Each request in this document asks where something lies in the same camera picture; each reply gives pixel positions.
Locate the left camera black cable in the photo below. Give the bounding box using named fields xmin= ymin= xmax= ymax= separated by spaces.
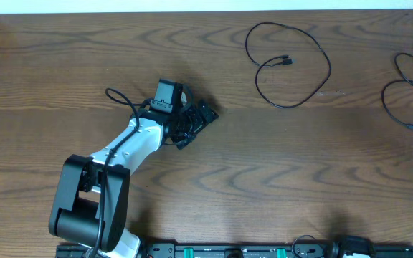
xmin=84 ymin=87 xmax=153 ymax=258

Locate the black usb cable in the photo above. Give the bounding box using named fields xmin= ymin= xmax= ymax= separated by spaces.
xmin=381 ymin=16 xmax=413 ymax=132
xmin=244 ymin=21 xmax=333 ymax=110

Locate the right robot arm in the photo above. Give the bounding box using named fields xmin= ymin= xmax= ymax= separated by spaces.
xmin=326 ymin=236 xmax=413 ymax=258

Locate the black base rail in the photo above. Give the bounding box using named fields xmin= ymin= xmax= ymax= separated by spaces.
xmin=55 ymin=234 xmax=413 ymax=258

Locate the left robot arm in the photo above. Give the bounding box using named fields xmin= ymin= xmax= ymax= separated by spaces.
xmin=48 ymin=80 xmax=219 ymax=257

